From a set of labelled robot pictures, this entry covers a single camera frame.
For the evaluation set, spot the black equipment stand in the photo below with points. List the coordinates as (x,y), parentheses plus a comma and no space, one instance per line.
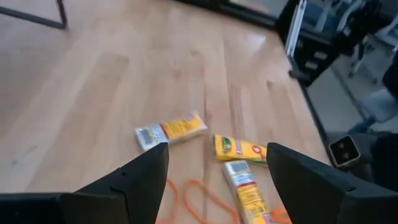
(357,25)

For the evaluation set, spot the yellow crayon pack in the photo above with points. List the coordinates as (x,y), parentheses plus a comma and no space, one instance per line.
(248,196)
(239,149)

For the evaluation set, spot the orange rubber band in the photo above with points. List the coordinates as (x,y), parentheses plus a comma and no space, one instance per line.
(176,199)
(224,205)

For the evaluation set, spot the white office chair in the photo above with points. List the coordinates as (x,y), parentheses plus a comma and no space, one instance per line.
(360,62)

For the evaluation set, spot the white yellow snack packet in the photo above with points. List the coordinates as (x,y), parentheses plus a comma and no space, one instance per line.
(180,129)

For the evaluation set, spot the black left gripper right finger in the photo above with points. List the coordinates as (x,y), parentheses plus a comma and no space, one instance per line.
(326,202)

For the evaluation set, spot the black control box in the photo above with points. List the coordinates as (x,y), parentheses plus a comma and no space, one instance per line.
(323,43)

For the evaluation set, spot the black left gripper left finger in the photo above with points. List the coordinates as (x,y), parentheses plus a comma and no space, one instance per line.
(124,202)

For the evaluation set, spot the black table-level camera box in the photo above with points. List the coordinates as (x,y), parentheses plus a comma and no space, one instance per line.
(345,152)

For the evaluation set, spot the silver aluminium bracket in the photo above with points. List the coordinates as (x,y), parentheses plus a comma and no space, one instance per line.
(295,28)

